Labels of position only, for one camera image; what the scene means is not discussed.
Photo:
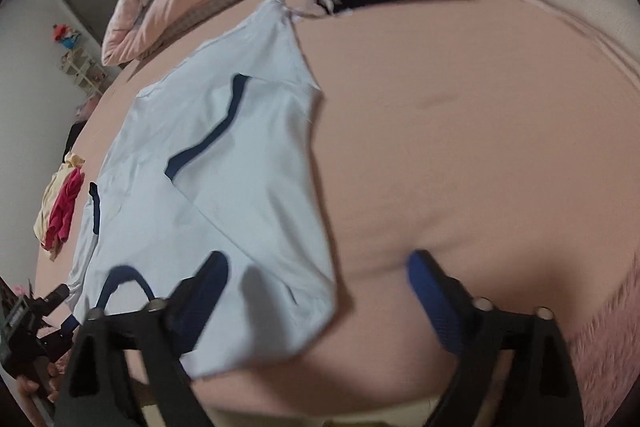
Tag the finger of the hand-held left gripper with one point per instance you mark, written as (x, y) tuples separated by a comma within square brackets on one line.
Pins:
[(57, 296), (57, 337)]

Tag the cream garment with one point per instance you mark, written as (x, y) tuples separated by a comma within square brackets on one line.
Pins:
[(47, 202)]

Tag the light blue navy-trimmed t-shirt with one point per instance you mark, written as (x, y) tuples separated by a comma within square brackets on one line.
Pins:
[(225, 157)]

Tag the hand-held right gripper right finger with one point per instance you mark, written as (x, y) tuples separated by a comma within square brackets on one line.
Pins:
[(430, 302)]

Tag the bed with pink sheet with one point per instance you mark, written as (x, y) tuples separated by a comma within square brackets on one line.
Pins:
[(475, 132)]

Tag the person's left hand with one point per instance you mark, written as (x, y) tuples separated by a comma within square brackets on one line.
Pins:
[(47, 382)]

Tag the white shelf rack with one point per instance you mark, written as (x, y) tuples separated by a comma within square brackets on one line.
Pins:
[(80, 69)]

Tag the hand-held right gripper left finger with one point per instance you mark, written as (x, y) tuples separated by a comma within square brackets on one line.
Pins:
[(205, 302)]

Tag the red and blue plush toy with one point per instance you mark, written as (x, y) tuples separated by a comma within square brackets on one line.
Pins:
[(67, 38)]

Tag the black bag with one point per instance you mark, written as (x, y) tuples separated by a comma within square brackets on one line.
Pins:
[(72, 142)]

